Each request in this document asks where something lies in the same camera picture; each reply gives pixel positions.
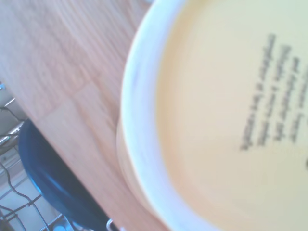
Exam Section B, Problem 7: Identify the yellow ceramic mug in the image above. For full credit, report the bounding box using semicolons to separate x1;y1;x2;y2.
116;0;308;231

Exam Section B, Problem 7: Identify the wire dishwasher cup rack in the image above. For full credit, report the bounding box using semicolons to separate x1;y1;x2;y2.
0;129;116;231

